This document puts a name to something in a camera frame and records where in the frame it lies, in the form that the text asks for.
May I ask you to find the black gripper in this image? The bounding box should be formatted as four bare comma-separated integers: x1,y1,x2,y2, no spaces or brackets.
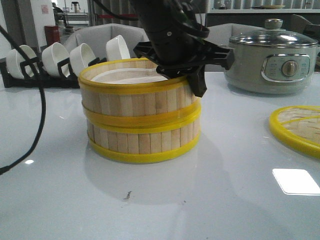
133,40,235,97

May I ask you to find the bamboo steamer tray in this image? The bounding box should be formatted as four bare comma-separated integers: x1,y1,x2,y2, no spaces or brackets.
87,107,201,164
78,58,201,128

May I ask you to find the bamboo steamer lid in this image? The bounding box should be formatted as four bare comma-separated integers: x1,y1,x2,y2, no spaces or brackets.
268,105,320,159

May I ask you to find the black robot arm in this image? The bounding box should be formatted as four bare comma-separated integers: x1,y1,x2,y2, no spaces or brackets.
130,0,235,97

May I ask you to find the right grey chair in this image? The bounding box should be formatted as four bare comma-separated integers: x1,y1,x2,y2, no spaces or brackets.
205,23,262,46

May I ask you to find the grey chair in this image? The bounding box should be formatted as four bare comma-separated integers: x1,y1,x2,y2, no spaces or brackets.
63,23,149,59
205,23,262,46

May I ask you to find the white refrigerator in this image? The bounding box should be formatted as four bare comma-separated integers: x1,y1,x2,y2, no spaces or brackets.
192,0,208,26

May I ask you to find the green electric cooking pot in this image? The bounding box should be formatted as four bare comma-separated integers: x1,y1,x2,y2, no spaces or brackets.
224,43,320,95

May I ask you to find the grey kitchen counter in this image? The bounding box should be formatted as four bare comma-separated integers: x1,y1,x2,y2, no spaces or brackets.
206,8,320,28

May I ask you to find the white bowl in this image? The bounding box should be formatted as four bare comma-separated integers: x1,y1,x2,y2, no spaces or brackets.
5,44,37,80
41,42,70,77
69,43,96,77
105,35,131,61

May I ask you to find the glass pot lid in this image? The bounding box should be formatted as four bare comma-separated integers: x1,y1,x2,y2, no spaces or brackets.
229,18,319,48

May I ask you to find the left grey chair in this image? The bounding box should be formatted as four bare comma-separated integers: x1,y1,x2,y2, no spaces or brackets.
63,23,149,59

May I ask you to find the red barrier belt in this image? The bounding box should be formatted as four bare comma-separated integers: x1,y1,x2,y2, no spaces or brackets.
93,13,139,21

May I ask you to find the red trash bin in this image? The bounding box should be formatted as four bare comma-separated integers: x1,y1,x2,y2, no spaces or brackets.
44,25,61,46

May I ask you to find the black dish rack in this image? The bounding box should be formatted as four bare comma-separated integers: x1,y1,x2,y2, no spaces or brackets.
0,56,108,89

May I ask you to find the black cable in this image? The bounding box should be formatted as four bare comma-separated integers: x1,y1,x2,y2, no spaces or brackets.
0,24,47,176

